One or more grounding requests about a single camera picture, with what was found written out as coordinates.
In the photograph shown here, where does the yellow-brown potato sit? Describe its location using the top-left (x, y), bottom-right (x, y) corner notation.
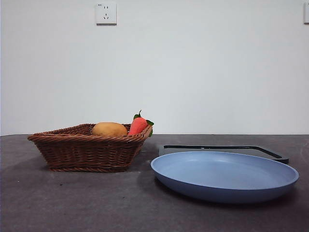
top-left (92, 122), bottom-right (128, 137)

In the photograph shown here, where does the brown wicker basket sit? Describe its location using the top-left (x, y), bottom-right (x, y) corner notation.
top-left (27, 123), bottom-right (154, 173)

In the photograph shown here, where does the blue round plate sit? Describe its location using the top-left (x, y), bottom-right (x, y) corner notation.
top-left (150, 151), bottom-right (300, 203)

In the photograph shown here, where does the white wall power socket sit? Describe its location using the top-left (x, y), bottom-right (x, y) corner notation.
top-left (96, 2), bottom-right (117, 26)

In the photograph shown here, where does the black rectangular tray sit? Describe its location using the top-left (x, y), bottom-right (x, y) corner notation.
top-left (158, 144), bottom-right (290, 163)

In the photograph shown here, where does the orange carrot with green leaves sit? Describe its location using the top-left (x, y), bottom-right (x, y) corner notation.
top-left (127, 110), bottom-right (155, 138)

